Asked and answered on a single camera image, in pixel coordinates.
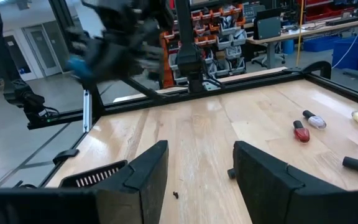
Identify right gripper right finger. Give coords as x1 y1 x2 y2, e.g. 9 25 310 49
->
227 140 358 224

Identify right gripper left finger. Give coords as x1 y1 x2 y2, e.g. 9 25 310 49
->
0 139 170 224

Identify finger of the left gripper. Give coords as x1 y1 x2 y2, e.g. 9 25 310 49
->
79 72 106 91
65 26 90 57

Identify dark red nail polish bottle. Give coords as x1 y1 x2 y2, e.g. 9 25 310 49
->
292 119 311 144

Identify pale lavender nail polish bottle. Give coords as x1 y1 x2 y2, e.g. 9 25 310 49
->
302 110 328 130

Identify white double door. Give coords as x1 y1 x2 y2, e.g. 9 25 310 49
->
3 23 63 82

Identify black table clamp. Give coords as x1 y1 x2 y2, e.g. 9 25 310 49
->
52 148 80 166

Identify orange grey parts bin rack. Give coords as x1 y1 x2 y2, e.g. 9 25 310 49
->
160 2 248 88

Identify blue round waste bin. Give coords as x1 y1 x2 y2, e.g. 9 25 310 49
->
282 39 295 55

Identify dark monitor panel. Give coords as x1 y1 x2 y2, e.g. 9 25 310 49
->
252 8 283 40

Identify small blue storage bin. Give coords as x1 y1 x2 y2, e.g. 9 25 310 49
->
303 35 335 53

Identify large blue storage bin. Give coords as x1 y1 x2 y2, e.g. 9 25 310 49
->
331 33 358 75

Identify beige topped desk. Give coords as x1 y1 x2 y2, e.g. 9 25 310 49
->
246 17 358 70

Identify red storage bins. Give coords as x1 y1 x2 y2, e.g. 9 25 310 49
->
296 0 358 22

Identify black aluminium rig frame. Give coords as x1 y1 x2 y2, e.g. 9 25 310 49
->
26 0 358 133

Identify black curved bracket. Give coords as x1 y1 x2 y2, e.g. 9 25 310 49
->
283 60 333 80

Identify yellow hanging cord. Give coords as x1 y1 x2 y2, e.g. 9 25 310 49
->
295 0 306 68

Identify white hanging cable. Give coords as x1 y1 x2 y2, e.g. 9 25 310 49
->
331 26 358 70

